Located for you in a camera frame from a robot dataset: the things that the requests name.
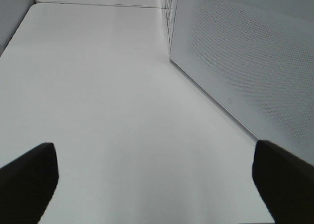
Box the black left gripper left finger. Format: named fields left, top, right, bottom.
left=0, top=143, right=59, bottom=224

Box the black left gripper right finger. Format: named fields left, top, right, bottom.
left=252, top=140, right=314, bottom=224

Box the white microwave door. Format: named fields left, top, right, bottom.
left=170, top=0, right=314, bottom=164

